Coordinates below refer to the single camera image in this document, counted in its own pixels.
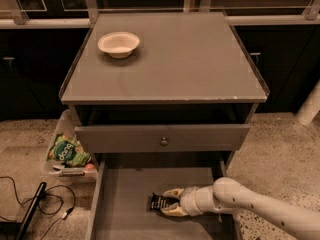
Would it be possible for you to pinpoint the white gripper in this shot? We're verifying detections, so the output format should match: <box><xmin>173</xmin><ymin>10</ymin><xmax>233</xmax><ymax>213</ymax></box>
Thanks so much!
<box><xmin>160</xmin><ymin>187</ymin><xmax>203</xmax><ymax>217</ymax></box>

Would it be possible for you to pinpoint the black rxbar chocolate wrapper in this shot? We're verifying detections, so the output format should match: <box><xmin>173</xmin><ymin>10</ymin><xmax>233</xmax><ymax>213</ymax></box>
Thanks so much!
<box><xmin>149</xmin><ymin>193</ymin><xmax>178</xmax><ymax>211</ymax></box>

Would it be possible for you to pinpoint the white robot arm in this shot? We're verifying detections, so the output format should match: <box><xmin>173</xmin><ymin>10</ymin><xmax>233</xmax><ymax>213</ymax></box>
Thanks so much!
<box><xmin>160</xmin><ymin>177</ymin><xmax>320</xmax><ymax>240</ymax></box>

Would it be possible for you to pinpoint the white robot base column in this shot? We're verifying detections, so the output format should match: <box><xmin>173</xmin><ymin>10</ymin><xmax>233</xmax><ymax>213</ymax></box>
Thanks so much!
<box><xmin>296</xmin><ymin>80</ymin><xmax>320</xmax><ymax>126</ymax></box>

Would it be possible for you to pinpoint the grey open middle drawer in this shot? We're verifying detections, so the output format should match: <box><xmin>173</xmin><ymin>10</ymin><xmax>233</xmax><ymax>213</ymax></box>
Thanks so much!
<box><xmin>85</xmin><ymin>152</ymin><xmax>243</xmax><ymax>240</ymax></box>

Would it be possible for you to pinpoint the brass drawer knob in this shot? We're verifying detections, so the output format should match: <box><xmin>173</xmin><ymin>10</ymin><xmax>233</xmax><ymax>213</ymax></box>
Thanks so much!
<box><xmin>160</xmin><ymin>137</ymin><xmax>169</xmax><ymax>146</ymax></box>

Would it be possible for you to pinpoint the grey top drawer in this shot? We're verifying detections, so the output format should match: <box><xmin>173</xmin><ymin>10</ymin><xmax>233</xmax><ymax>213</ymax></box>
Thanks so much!
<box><xmin>75</xmin><ymin>124</ymin><xmax>249</xmax><ymax>153</ymax></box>

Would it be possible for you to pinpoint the grey drawer cabinet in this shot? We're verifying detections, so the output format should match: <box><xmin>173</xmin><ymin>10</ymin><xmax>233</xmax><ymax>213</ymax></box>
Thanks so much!
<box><xmin>58</xmin><ymin>11</ymin><xmax>271</xmax><ymax>172</ymax></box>

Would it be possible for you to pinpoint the clear plastic bin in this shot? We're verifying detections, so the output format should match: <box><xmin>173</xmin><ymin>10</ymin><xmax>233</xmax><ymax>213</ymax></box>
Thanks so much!
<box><xmin>43</xmin><ymin>109</ymin><xmax>98</xmax><ymax>184</ymax></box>

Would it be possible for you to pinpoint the green snack bag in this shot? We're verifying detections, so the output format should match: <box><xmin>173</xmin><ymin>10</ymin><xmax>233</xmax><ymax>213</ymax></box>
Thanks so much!
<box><xmin>47</xmin><ymin>133</ymin><xmax>91</xmax><ymax>167</ymax></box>

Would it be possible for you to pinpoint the black bar on floor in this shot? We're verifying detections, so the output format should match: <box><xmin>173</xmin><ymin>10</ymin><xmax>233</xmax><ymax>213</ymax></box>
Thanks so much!
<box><xmin>14</xmin><ymin>182</ymin><xmax>47</xmax><ymax>240</ymax></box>

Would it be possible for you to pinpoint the white paper bowl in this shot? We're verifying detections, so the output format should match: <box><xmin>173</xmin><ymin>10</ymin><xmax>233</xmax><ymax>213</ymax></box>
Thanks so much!
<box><xmin>97</xmin><ymin>32</ymin><xmax>140</xmax><ymax>59</ymax></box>

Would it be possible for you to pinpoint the black cable with plug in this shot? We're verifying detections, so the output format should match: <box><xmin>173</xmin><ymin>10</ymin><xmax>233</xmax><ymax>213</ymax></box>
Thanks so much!
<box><xmin>0</xmin><ymin>175</ymin><xmax>77</xmax><ymax>240</ymax></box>

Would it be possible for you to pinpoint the metal railing frame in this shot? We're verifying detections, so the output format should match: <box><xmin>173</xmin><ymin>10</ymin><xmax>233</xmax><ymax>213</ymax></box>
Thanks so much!
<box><xmin>0</xmin><ymin>0</ymin><xmax>320</xmax><ymax>26</ymax></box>

